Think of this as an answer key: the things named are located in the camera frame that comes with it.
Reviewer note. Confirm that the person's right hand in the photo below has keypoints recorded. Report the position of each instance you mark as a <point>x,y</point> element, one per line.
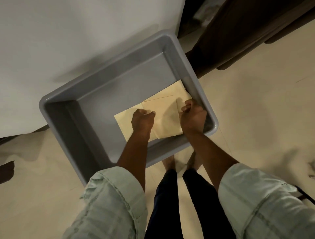
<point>194,118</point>

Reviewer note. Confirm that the person's left hand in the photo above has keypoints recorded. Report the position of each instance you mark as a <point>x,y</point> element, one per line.
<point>141,122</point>

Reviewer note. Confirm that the person's left thumb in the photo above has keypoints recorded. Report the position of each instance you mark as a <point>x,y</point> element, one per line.
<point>150,113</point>

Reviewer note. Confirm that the person's right thumb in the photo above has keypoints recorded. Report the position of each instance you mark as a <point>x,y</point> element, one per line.
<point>185,108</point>

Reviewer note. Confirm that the manila paper envelope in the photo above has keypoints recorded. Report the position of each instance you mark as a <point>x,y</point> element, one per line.
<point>164,118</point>
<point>124,123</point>
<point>169,91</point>

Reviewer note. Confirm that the person's left forearm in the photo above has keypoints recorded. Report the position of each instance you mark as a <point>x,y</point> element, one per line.
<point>135,157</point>

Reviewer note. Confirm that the person's right forearm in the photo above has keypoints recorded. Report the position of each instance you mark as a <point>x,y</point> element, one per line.
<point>209,157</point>

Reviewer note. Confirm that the grey plastic bin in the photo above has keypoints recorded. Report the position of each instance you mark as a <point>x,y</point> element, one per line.
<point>103,93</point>

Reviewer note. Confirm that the person's right foot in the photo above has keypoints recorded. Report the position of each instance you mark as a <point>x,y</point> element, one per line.
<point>193,161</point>

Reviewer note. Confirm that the person's foot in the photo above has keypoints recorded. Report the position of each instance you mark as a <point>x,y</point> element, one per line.
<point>169,163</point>
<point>193,161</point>

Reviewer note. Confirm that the person's left foot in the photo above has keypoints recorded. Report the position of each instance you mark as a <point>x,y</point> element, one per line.
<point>169,163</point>

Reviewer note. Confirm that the dark brown wooden furniture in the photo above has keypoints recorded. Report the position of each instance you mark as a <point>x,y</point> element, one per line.
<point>236,29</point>

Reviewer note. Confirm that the dark trousers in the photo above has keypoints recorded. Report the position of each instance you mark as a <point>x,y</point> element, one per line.
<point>167,209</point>

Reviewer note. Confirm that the person's left shirt sleeve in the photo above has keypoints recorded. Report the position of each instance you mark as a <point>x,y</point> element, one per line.
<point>110,206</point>

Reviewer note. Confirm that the person's shirt sleeve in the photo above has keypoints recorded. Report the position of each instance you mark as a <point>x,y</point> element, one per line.
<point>265,204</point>
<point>110,206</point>

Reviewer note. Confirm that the white table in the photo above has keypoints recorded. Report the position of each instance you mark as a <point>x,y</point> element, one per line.
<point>61,54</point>

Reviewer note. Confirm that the person's right shirt sleeve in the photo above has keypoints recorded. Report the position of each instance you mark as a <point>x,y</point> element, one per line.
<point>265,204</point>

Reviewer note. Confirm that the dark brown object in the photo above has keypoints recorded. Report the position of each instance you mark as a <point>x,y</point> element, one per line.
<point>7,172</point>

